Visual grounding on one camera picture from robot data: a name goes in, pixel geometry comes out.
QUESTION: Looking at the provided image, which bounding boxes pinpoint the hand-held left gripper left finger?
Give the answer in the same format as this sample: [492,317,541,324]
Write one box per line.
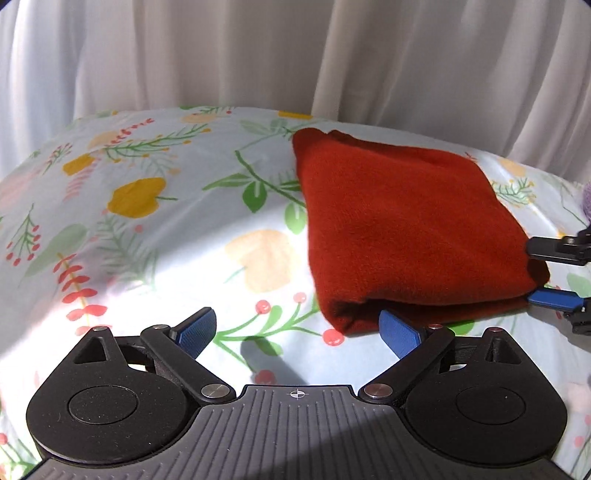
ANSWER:
[69,307,237,408]

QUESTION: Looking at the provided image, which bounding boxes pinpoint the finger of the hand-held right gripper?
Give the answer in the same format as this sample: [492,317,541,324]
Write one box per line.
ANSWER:
[527,288,591,335]
[525,224,591,267]

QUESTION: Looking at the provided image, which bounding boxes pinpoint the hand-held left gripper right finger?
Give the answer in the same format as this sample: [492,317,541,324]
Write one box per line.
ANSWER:
[359,309,525,408]

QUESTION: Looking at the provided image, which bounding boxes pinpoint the red knit cardigan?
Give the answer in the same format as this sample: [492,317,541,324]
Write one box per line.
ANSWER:
[292,128,550,335]

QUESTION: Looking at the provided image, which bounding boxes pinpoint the floral bed sheet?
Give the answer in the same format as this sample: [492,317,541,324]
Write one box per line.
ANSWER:
[0,106,591,480]

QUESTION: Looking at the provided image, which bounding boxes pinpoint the white curtain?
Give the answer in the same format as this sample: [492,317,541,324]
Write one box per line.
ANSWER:
[0,0,591,186]

